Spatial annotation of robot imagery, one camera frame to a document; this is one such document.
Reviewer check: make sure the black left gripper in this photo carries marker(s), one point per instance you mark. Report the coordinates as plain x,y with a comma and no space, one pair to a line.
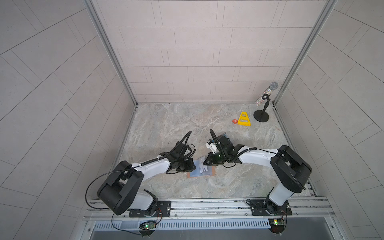
190,166

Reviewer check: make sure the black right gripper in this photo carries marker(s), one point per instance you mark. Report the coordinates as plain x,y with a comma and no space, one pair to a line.
211,161

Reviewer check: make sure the pink leather card holder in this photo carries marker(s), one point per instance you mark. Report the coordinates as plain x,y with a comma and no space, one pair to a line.
195,173

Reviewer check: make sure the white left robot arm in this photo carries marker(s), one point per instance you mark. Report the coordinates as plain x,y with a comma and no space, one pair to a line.
121,190

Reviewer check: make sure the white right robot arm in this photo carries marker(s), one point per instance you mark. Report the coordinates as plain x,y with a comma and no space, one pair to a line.
292,171

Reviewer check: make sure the yellow triangular cone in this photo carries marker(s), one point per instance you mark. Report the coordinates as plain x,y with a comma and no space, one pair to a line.
244,119

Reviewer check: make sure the black microphone stand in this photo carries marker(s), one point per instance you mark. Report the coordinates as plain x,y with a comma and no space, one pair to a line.
261,115

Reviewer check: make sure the left green circuit board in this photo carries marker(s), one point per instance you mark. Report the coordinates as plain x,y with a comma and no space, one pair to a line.
148,226

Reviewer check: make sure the right circuit board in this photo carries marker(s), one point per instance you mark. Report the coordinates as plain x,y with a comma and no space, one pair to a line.
277,226

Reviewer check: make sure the glittery silver microphone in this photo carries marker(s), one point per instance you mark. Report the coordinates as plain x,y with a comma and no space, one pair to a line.
272,87

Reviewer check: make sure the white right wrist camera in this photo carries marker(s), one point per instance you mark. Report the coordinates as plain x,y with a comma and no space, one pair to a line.
213,147

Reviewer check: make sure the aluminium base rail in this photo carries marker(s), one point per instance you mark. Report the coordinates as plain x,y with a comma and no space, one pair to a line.
231,208

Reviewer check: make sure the aluminium corner post left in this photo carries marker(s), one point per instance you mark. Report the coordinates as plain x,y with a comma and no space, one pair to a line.
106,43

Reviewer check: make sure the aluminium corner post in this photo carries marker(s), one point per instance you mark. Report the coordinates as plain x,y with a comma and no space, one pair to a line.
324,14
106,43

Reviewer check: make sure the aluminium corner post right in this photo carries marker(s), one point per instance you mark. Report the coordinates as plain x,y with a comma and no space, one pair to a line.
324,14

